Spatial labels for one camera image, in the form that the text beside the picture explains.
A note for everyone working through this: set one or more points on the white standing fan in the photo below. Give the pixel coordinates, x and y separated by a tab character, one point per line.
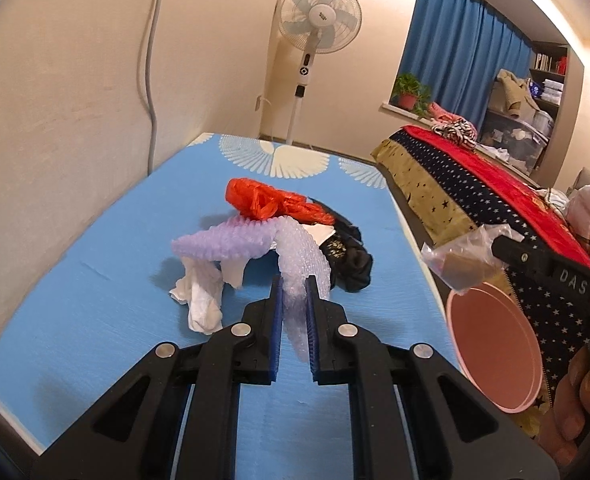
320	12

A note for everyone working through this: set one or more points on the pink cloth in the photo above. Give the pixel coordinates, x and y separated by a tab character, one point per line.
442	110

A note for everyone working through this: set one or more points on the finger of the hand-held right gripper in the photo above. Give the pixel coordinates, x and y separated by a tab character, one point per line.
522	257

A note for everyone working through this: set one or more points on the clear plastic bag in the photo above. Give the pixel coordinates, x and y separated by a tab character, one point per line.
460	260

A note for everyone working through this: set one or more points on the white wall outlet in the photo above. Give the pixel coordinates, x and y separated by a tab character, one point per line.
258	103

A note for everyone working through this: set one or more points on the pink plastic basin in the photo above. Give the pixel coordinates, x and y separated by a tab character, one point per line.
485	350

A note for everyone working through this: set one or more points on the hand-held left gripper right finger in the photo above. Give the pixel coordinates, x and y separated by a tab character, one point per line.
312	330

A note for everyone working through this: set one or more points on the red plastic bag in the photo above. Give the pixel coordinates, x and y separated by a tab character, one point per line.
255	200

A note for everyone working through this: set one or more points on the red navy star-print bedspread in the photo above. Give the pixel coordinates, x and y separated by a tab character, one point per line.
455	185

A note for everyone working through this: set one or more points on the clear plastic storage bin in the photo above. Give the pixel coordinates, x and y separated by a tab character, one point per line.
515	145

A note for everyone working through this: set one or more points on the zebra-striped cloth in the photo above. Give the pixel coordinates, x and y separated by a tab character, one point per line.
457	132

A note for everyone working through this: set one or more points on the khaki jacket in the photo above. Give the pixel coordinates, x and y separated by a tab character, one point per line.
510	90

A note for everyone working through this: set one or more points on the black plastic bag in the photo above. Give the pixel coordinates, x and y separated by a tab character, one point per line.
350	265

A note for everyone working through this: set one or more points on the lilac bubble wrap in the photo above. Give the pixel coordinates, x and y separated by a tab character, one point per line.
295	250

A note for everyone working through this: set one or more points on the white plastic bag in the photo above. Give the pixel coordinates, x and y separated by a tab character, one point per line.
197	300

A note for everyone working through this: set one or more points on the wooden bookshelf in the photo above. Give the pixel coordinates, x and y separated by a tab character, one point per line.
550	60

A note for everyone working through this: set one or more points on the potted green plant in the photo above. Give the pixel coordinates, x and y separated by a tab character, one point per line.
409	95

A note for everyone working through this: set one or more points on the blue curtain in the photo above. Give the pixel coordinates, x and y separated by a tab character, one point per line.
450	45

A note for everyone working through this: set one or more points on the blue bird-print mat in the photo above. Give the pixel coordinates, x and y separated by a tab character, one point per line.
100	285

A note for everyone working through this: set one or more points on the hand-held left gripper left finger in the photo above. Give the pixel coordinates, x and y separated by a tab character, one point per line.
276	330

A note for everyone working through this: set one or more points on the white cloth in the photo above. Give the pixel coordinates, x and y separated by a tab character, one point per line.
552	202

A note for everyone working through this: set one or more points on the person's right hand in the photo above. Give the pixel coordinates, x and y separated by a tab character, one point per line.
572	410

